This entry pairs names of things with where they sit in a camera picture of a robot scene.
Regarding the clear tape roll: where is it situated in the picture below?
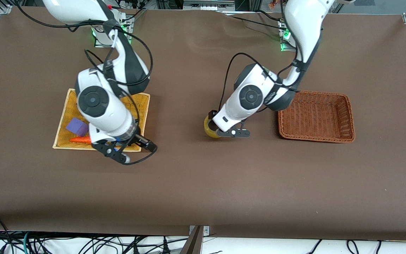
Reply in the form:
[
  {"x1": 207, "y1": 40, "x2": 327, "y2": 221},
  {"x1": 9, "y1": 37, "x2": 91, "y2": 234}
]
[{"x1": 203, "y1": 112, "x2": 225, "y2": 139}]

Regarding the purple block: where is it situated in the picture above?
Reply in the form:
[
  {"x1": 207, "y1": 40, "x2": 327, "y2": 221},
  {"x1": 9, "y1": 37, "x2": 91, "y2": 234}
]
[{"x1": 65, "y1": 117, "x2": 90, "y2": 137}]

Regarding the yellow wicker basket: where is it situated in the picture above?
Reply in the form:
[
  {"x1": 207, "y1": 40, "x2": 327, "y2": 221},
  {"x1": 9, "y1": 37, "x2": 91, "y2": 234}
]
[{"x1": 52, "y1": 88, "x2": 150, "y2": 153}]

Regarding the brown wicker basket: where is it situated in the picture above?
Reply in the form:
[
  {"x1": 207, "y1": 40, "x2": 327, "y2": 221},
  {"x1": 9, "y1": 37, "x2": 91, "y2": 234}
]
[{"x1": 278, "y1": 90, "x2": 356, "y2": 143}]

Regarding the grey background equipment box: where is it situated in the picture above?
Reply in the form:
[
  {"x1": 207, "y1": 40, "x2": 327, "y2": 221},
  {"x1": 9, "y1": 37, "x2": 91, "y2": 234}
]
[{"x1": 183, "y1": 0, "x2": 236, "y2": 11}]

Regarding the dark slanted bar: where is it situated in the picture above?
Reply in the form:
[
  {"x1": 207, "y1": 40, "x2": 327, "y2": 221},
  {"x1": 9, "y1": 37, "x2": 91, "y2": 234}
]
[{"x1": 180, "y1": 226, "x2": 203, "y2": 254}]

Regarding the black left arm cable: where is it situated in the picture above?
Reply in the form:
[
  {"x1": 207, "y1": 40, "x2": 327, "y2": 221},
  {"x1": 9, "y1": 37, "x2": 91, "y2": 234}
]
[{"x1": 218, "y1": 53, "x2": 304, "y2": 113}]

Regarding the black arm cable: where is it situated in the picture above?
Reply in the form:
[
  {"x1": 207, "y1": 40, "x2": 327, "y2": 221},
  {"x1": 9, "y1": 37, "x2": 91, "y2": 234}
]
[
  {"x1": 218, "y1": 53, "x2": 304, "y2": 113},
  {"x1": 16, "y1": 0, "x2": 158, "y2": 165}
]

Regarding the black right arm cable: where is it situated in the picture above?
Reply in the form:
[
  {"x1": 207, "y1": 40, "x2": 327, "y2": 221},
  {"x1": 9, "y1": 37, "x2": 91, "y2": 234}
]
[{"x1": 16, "y1": 0, "x2": 158, "y2": 165}]

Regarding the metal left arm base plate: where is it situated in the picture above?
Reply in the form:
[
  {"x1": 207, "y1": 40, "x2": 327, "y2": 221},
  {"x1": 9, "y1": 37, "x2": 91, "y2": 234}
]
[{"x1": 279, "y1": 19, "x2": 297, "y2": 52}]

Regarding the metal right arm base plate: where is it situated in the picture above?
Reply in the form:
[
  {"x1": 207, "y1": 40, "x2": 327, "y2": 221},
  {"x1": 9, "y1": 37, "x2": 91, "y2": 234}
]
[{"x1": 92, "y1": 14, "x2": 133, "y2": 48}]

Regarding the small metal table bracket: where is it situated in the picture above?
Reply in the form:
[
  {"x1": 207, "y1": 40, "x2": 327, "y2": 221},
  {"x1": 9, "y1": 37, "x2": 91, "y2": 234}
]
[{"x1": 189, "y1": 226, "x2": 210, "y2": 236}]

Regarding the long black table cable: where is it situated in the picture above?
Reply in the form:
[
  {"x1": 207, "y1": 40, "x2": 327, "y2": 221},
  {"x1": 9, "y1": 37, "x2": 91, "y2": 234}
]
[{"x1": 229, "y1": 15, "x2": 283, "y2": 28}]

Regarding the short black table cable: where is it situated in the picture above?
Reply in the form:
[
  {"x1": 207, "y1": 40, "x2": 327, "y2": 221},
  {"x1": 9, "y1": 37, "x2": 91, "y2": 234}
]
[{"x1": 258, "y1": 10, "x2": 282, "y2": 21}]

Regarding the black right base cable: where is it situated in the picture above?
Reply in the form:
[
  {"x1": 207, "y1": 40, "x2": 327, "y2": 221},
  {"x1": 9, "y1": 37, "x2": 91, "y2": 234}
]
[{"x1": 118, "y1": 5, "x2": 147, "y2": 22}]

